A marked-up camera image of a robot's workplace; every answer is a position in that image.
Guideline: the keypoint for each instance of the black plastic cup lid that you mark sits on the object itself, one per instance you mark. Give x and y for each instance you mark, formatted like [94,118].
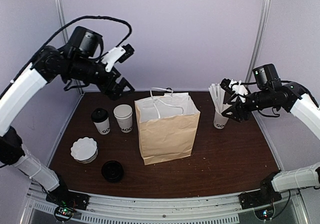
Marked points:
[99,115]

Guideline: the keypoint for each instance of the white cup holding straws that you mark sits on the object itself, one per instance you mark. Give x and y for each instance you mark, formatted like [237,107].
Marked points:
[219,120]

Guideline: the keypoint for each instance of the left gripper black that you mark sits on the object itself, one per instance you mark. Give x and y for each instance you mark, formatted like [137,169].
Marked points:
[115,94]

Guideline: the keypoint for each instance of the aluminium front rail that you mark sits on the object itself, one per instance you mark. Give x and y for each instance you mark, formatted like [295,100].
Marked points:
[223,209]

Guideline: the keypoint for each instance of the bundle of white wrapped straws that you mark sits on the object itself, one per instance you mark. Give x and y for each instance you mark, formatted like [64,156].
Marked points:
[218,94]

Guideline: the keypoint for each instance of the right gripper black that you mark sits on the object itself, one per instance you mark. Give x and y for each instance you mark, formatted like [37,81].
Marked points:
[236,109]

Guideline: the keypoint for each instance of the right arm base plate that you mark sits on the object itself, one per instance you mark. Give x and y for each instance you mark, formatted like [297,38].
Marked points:
[257,198]

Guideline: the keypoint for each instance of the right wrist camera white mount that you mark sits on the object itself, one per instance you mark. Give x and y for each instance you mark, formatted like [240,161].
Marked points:
[235,89]

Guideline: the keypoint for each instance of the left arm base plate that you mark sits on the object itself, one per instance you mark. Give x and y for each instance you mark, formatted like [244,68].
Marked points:
[71,200]

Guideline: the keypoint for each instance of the brown paper bag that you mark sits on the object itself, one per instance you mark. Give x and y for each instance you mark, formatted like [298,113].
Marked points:
[167,125]

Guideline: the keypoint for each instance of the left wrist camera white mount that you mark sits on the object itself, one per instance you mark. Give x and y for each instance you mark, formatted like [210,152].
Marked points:
[117,54]

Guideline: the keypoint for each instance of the white scalloped ceramic dish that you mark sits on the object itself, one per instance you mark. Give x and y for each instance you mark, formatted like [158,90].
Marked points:
[84,150]

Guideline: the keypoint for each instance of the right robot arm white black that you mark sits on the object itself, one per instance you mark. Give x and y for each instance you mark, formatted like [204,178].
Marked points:
[278,94]

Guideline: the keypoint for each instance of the white paper coffee cup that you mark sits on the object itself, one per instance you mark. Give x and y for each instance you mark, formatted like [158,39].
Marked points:
[102,125]

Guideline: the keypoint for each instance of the stack of black lids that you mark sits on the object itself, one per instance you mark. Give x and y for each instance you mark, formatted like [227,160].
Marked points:
[112,171]

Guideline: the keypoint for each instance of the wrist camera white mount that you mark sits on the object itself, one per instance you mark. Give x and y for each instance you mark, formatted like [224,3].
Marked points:
[117,54]
[235,89]

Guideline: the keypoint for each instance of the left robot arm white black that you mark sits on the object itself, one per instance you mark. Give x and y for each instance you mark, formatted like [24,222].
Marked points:
[74,61]

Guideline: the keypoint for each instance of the left aluminium corner post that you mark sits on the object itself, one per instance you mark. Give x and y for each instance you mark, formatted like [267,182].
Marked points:
[62,22]

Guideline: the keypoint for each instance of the aluminium corner post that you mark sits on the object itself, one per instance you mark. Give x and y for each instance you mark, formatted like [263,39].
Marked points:
[62,22]
[264,14]

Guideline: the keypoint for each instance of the right aluminium corner post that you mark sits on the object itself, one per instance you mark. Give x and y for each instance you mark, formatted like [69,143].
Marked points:
[264,14]

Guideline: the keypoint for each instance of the stack of white paper cups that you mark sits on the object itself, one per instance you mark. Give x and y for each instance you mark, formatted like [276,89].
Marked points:
[124,116]

